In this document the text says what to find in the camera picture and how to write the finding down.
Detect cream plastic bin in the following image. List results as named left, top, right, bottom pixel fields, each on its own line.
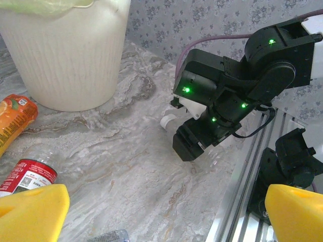
left=0, top=0, right=132, bottom=111

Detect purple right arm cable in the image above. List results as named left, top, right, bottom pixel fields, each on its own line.
left=176, top=9, right=323, bottom=76

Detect clear bottle red scenic label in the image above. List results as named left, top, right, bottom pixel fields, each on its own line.
left=0, top=147, right=64, bottom=200

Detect orange juice bottle orange label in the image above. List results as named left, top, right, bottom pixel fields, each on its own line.
left=0, top=94, right=39, bottom=158

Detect clear bottle white cap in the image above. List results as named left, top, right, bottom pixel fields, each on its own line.
left=160, top=113, right=228, bottom=172

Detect pale yellow-green bin liner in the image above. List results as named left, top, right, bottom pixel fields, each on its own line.
left=0, top=0, right=96, bottom=16

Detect clear bottle blue cap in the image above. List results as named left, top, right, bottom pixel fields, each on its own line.
left=87, top=228, right=129, bottom=242

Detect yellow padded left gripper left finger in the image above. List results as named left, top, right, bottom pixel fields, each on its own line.
left=0, top=184, right=71, bottom=242

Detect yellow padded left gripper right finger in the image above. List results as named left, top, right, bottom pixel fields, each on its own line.
left=265, top=184, right=323, bottom=242

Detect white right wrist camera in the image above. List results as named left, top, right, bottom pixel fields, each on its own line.
left=174, top=95, right=207, bottom=120

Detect thin black wire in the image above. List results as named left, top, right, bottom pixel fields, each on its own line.
left=232, top=105, right=276, bottom=139

